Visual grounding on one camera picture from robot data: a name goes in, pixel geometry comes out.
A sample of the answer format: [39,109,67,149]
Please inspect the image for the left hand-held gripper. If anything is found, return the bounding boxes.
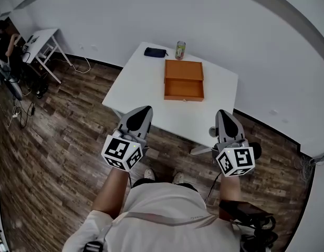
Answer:
[101,105,154,172]

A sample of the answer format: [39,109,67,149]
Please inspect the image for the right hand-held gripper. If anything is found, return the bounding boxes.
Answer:
[208,109,263,178]

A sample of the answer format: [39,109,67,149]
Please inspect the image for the wooden drawer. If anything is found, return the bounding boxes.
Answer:
[163,78,205,103]

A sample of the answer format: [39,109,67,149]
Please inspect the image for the orange tray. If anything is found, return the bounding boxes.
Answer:
[163,59,205,84]

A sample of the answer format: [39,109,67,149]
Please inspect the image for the person's left forearm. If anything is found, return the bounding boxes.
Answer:
[91,166,130,220]

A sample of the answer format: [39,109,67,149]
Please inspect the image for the person's right forearm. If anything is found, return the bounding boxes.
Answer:
[218,174,242,207]

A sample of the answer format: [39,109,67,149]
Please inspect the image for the person's left white shoe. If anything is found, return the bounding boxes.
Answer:
[143,167,156,181]

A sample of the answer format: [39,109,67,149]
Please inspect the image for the person's white shoe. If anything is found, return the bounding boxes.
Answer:
[172,171,185,185]
[143,167,156,181]

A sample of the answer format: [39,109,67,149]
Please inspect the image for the person's black trousers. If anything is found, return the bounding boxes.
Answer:
[131,177,200,193]

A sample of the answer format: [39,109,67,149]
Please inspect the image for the person's right white shoe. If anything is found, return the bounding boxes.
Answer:
[172,171,185,185]

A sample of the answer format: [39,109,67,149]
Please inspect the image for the dark blue zip pouch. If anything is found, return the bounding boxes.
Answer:
[143,46,169,58]

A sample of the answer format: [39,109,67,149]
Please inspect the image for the black flat device box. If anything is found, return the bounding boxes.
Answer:
[218,199,274,222]

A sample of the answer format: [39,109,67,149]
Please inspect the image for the green drink can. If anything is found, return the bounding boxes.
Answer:
[175,40,186,61]

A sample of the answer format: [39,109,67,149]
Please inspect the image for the black floor adapter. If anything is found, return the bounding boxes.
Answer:
[35,82,50,100]

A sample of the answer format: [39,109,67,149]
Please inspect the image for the person's white shirt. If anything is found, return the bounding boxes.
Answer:
[61,182,244,252]

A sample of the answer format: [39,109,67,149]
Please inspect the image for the white side table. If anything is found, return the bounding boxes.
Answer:
[20,28,74,85]

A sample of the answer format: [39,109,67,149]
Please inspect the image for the grey chair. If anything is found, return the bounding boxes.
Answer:
[0,56,24,101]

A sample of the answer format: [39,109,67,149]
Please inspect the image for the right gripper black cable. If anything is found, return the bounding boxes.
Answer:
[204,172,222,205]

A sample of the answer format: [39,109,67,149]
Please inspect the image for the white floor cable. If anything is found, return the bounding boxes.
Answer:
[52,56,92,74]

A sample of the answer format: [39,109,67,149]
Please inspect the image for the grey cable bundle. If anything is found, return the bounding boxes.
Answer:
[294,152,324,181]

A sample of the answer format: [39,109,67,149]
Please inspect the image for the grey shoulder strap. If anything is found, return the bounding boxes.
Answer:
[112,211,218,227]

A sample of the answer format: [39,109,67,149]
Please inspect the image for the black device cable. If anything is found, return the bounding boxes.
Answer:
[239,215,279,252]

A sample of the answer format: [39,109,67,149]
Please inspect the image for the black floor cable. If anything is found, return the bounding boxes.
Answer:
[17,100,36,129]

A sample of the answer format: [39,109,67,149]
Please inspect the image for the black strap buckle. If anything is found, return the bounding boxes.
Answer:
[83,240,104,252]

